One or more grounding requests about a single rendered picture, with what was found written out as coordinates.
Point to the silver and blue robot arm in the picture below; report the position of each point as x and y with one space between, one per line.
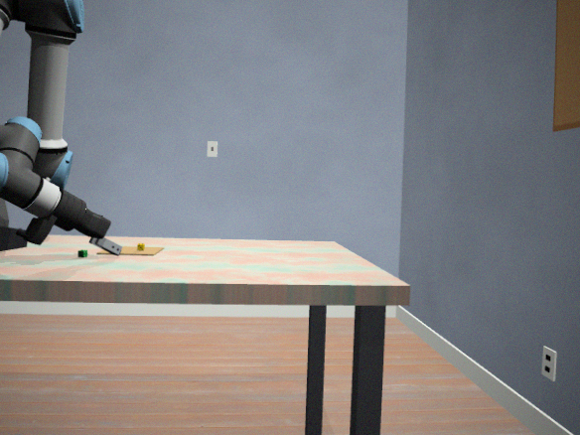
52 26

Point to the tan flat mat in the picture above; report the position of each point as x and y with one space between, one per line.
132 250

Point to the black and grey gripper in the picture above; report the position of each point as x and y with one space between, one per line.
59 207

